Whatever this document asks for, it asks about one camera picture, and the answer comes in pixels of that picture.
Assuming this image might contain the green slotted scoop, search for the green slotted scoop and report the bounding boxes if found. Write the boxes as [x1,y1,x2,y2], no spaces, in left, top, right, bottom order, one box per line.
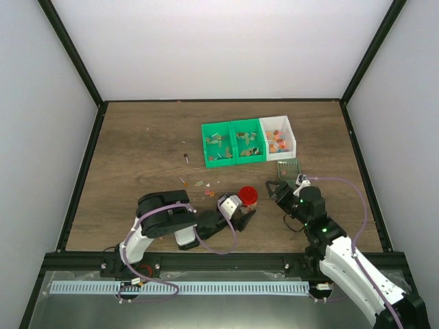
[277,158,301,187]

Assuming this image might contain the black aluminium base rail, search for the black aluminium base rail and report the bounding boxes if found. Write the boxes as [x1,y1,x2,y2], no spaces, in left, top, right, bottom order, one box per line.
[40,252,324,280]

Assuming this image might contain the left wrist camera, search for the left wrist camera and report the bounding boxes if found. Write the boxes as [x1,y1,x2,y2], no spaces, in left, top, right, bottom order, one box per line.
[217,194,242,220]

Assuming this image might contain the green double candy bin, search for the green double candy bin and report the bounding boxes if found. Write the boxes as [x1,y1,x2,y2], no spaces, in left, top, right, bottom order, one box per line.
[201,119,268,168]

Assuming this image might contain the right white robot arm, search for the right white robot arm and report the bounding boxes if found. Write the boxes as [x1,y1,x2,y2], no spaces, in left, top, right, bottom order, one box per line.
[265,175,430,328]

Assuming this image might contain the white candy bin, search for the white candy bin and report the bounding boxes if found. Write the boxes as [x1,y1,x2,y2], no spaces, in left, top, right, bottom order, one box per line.
[259,115,296,161]

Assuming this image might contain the red jar lid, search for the red jar lid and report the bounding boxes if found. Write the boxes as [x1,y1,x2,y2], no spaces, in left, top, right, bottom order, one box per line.
[238,186,258,206]

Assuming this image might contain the clear plastic jar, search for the clear plastic jar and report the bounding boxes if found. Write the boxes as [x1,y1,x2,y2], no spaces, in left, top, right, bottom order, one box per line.
[240,202,257,214]

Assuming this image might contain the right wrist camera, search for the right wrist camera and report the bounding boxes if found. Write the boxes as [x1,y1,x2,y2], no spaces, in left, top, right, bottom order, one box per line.
[294,173,311,197]

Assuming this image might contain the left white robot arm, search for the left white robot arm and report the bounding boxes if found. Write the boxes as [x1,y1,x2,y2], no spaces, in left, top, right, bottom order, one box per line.
[101,186,258,278]

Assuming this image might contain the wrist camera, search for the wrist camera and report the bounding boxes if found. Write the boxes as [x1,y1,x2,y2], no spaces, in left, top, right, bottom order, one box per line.
[217,194,242,220]
[294,173,311,197]

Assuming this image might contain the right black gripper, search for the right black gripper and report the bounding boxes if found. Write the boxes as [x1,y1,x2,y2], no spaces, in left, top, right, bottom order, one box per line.
[266,180,310,227]

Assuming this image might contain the light blue slotted strip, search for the light blue slotted strip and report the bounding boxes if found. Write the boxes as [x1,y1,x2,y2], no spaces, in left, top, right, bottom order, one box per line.
[49,280,309,296]

